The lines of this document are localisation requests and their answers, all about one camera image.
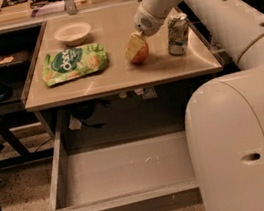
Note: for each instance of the red apple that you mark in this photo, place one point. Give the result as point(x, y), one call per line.
point(138, 52)

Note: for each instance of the open grey drawer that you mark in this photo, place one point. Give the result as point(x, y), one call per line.
point(132, 156)

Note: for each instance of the grey counter cabinet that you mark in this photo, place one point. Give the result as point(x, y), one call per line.
point(112, 26)

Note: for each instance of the green chip bag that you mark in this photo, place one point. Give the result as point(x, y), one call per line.
point(74, 63)

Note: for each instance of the black box on shelf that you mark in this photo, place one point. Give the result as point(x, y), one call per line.
point(15, 62)

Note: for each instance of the black stand frame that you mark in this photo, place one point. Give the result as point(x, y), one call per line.
point(24, 155)

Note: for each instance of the white paper bowl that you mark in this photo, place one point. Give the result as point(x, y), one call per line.
point(73, 34)

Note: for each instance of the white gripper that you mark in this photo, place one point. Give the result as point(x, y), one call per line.
point(146, 24)

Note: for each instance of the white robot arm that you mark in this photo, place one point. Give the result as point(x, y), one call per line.
point(224, 117)

